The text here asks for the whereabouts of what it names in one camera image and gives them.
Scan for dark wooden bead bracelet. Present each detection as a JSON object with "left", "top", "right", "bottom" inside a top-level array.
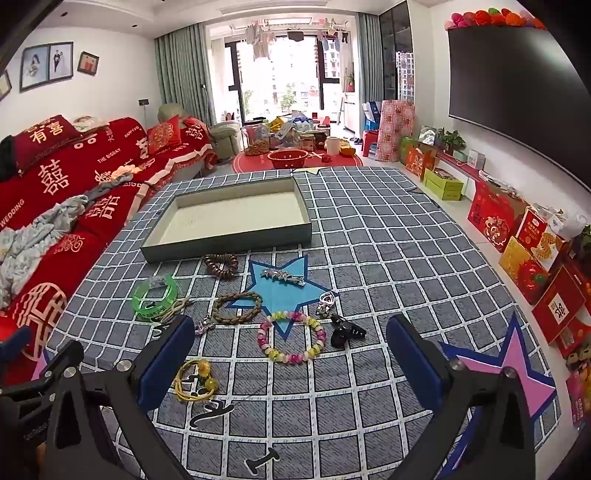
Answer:
[{"left": 204, "top": 253, "right": 239, "bottom": 278}]

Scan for small framed photo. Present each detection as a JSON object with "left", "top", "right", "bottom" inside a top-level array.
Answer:
[{"left": 77, "top": 51, "right": 100, "bottom": 76}]

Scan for pink yellow bead bracelet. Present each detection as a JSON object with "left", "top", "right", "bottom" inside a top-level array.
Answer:
[{"left": 257, "top": 311, "right": 326, "bottom": 364}]

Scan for red plastic basket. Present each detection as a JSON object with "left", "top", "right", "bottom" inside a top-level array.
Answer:
[{"left": 268, "top": 149, "right": 308, "bottom": 171}]

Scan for flat red gift box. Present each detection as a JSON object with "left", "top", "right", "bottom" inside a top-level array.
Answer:
[{"left": 532, "top": 265, "right": 588, "bottom": 344}]

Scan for red patterned wrapped box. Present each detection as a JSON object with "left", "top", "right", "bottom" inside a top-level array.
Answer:
[{"left": 376, "top": 99, "right": 415, "bottom": 162}]

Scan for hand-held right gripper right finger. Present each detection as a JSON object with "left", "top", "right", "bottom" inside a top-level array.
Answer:
[{"left": 385, "top": 315, "right": 548, "bottom": 480}]

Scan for hanging laundry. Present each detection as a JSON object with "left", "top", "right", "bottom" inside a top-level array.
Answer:
[{"left": 231, "top": 17, "right": 352, "bottom": 61}]

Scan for large framed wedding photo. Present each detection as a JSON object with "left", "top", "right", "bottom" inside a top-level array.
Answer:
[{"left": 19, "top": 41, "right": 75, "bottom": 92}]

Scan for red pillow white characters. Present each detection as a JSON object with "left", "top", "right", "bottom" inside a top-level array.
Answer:
[{"left": 11, "top": 115, "right": 81, "bottom": 171}]

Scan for green potted plant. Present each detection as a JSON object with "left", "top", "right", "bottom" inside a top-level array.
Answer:
[
  {"left": 436, "top": 129, "right": 467, "bottom": 155},
  {"left": 573, "top": 225, "right": 591, "bottom": 259}
]

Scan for grey checked star blanket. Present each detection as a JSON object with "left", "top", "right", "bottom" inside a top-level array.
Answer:
[{"left": 39, "top": 166, "right": 559, "bottom": 480}]

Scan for red covered sofa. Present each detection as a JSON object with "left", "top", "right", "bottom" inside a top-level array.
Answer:
[{"left": 0, "top": 115, "right": 218, "bottom": 370}]

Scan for black claw hair clip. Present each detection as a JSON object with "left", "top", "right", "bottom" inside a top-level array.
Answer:
[{"left": 329, "top": 315, "right": 366, "bottom": 348}]

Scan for pale green armchair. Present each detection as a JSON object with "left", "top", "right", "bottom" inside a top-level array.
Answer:
[{"left": 158, "top": 102, "right": 241, "bottom": 162}]

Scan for green cardboard box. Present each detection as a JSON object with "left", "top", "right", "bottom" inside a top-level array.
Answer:
[{"left": 424, "top": 168, "right": 464, "bottom": 201}]

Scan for braided brown bracelet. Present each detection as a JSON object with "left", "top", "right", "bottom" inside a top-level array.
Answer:
[{"left": 212, "top": 292, "right": 263, "bottom": 325}]

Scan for orange cookie box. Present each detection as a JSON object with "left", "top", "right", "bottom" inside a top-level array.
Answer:
[{"left": 515, "top": 208, "right": 564, "bottom": 271}]

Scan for shallow grey-green tray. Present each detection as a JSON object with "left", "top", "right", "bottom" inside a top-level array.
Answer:
[{"left": 140, "top": 176, "right": 313, "bottom": 264}]

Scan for silver hair clip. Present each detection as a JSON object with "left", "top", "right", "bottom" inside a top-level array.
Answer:
[{"left": 261, "top": 269, "right": 305, "bottom": 287}]

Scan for paper flower garland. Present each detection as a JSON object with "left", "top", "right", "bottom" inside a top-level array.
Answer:
[{"left": 445, "top": 8, "right": 546, "bottom": 31}]

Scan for grey knitted cloth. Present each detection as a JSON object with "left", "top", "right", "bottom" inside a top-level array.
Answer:
[{"left": 85, "top": 173, "right": 136, "bottom": 204}]

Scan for light blue cloth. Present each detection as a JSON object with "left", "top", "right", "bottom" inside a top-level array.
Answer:
[{"left": 0, "top": 194, "right": 88, "bottom": 310}]

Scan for red square cushion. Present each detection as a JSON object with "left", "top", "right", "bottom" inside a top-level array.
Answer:
[{"left": 147, "top": 115, "right": 182, "bottom": 155}]

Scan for red round rug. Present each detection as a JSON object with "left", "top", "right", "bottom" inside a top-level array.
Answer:
[{"left": 232, "top": 150, "right": 364, "bottom": 175}]

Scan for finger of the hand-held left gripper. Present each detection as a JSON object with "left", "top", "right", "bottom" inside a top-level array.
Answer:
[{"left": 0, "top": 327, "right": 34, "bottom": 376}]

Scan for grey-green curtain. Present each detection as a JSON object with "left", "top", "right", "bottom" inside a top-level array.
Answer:
[
  {"left": 154, "top": 23, "right": 208, "bottom": 130},
  {"left": 358, "top": 11, "right": 384, "bottom": 104}
]

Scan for yellow sunflower hair tie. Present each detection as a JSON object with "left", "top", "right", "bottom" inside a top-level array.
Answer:
[{"left": 173, "top": 360, "right": 218, "bottom": 401}]

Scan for large red gift box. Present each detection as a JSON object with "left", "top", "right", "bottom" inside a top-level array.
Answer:
[{"left": 467, "top": 181, "right": 529, "bottom": 252}]

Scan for pile of household clutter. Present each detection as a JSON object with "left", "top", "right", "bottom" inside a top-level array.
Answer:
[{"left": 242, "top": 111, "right": 333, "bottom": 155}]

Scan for red gift bag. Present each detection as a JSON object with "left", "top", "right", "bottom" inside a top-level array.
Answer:
[{"left": 405, "top": 148, "right": 437, "bottom": 181}]

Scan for silver charm keychain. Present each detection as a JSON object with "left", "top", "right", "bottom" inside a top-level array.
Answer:
[{"left": 159, "top": 298, "right": 216, "bottom": 337}]

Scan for green translucent bracelet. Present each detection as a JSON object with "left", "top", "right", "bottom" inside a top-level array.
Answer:
[{"left": 132, "top": 273, "right": 178, "bottom": 322}]

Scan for black wall television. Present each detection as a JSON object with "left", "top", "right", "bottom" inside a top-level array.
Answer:
[{"left": 447, "top": 25, "right": 591, "bottom": 181}]

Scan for yellow gift box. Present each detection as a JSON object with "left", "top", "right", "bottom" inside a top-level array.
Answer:
[{"left": 499, "top": 236, "right": 550, "bottom": 305}]

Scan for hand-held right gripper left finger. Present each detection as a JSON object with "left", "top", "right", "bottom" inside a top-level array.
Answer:
[{"left": 44, "top": 315, "right": 195, "bottom": 480}]

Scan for blue and white box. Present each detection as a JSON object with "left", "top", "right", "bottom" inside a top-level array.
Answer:
[{"left": 362, "top": 100, "right": 384, "bottom": 132}]

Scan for glass door cabinet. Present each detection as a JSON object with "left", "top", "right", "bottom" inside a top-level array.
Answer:
[{"left": 379, "top": 0, "right": 414, "bottom": 102}]

